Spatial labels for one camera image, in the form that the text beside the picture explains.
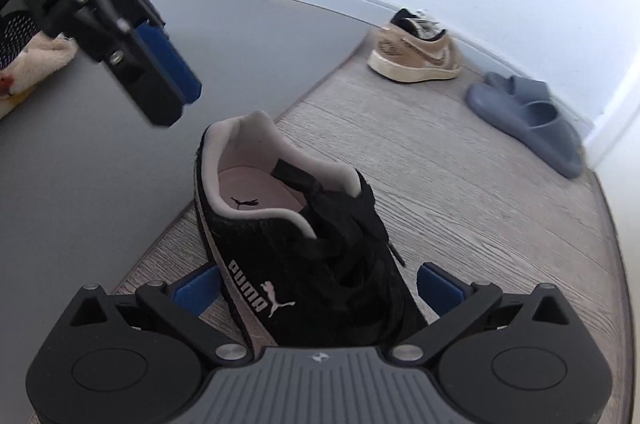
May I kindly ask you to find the grey floor mat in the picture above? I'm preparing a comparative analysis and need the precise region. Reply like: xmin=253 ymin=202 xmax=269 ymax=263
xmin=1 ymin=0 xmax=368 ymax=423

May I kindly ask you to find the tan Nike sneaker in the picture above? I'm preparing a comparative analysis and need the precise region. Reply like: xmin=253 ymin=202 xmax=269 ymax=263
xmin=367 ymin=8 xmax=462 ymax=84

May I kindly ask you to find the grey-blue slide sandal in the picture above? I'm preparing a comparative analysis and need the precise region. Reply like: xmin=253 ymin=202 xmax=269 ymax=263
xmin=465 ymin=72 xmax=584 ymax=179

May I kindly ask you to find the cream fleece sleeve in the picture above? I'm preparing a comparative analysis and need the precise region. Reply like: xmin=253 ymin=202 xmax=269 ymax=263
xmin=0 ymin=32 xmax=78 ymax=118

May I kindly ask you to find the black Puma sneaker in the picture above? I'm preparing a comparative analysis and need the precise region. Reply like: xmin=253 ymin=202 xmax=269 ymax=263
xmin=194 ymin=112 xmax=426 ymax=354

